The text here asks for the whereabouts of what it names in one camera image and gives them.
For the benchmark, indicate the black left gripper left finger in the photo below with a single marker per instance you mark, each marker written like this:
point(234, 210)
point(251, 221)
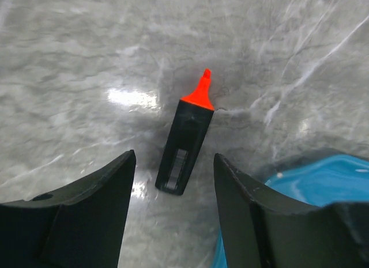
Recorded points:
point(78, 225)

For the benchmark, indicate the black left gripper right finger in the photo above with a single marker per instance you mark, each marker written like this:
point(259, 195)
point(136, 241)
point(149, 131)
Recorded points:
point(288, 227)

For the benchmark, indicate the blue polka dot plate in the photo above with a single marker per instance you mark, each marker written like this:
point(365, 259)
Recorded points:
point(320, 178)

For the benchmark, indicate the black orange-tipped highlighter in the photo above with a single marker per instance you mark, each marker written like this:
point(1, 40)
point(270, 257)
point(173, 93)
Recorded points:
point(188, 130)

